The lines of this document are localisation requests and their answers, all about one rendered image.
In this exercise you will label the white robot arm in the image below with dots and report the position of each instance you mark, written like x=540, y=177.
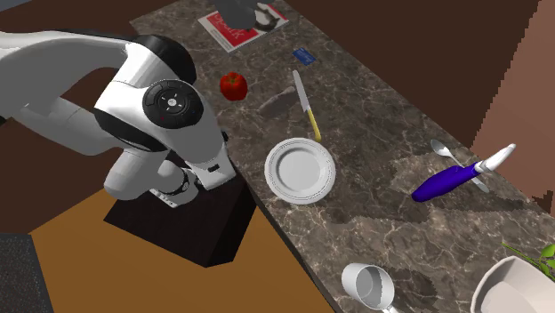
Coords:
x=130, y=99

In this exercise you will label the small blue card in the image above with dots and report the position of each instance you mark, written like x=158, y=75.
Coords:
x=304, y=56

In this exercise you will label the dark robot stand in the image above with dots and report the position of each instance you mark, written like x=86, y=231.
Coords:
x=204, y=225

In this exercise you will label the red apple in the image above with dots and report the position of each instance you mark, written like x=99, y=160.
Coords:
x=233, y=86

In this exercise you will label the silver spoon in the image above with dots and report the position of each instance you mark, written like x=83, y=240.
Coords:
x=442, y=151

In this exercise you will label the white cup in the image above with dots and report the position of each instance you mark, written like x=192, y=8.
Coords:
x=368, y=286

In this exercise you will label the red and white magazine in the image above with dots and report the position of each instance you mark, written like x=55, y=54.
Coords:
x=227, y=34

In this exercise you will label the white plate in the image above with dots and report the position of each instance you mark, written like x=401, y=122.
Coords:
x=300, y=170

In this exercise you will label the blue tool with white tip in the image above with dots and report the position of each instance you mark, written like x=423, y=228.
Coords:
x=446, y=180

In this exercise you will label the white pot with green plant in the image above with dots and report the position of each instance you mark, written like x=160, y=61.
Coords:
x=511, y=288

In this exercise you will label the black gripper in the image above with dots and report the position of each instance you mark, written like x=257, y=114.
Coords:
x=236, y=13

